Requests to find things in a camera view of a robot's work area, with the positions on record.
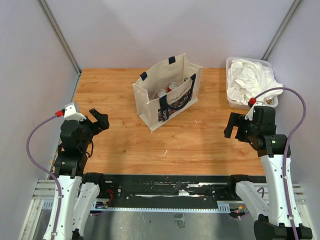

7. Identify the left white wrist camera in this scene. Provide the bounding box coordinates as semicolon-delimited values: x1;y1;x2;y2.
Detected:
55;102;87;122

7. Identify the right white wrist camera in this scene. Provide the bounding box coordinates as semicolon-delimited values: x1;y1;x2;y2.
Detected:
245;97;257;121

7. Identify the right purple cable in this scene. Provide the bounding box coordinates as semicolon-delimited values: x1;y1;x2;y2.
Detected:
252;87;307;240

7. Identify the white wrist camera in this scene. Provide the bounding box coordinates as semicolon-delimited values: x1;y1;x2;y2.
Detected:
55;102;87;122
245;97;257;121

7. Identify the aluminium rail frame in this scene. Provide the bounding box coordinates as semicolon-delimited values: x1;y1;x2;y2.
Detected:
18;178;320;240

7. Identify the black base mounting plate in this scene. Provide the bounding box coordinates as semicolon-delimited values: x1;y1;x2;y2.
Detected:
82;173;267;210

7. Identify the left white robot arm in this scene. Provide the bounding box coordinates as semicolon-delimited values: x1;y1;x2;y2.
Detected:
43;106;110;240

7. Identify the white plastic basket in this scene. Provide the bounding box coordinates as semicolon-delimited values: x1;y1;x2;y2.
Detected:
225;56;279;110

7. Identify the crumpled white cloth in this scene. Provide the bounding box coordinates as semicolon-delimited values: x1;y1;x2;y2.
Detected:
226;57;283;108

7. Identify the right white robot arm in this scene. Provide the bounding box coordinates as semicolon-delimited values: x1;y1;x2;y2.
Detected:
223;105;313;240

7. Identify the cream canvas tote bag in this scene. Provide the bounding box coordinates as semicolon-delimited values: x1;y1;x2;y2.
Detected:
132;54;203;132

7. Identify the purple cable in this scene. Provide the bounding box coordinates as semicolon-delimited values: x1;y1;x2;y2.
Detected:
252;87;307;240
26;113;63;240

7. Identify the red soda can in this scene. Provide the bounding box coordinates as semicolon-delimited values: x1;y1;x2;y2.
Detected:
156;89;167;98
167;82;179;92

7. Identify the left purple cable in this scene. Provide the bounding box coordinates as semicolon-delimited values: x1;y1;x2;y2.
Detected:
26;113;63;240

